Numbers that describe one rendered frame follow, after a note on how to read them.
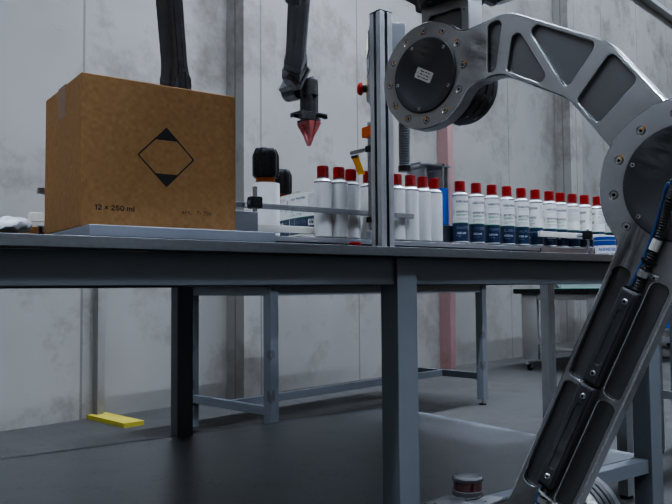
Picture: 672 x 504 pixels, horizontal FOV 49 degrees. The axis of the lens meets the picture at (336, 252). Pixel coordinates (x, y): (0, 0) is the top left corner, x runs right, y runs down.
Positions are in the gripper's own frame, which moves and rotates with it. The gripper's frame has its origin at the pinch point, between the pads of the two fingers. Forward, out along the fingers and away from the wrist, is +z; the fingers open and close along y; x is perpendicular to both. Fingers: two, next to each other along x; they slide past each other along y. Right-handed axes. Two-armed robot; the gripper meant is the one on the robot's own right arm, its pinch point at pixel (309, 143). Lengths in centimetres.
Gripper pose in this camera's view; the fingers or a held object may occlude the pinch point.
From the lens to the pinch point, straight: 228.8
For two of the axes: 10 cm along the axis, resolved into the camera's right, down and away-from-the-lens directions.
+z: 0.0, 10.0, -0.3
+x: 6.2, -0.3, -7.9
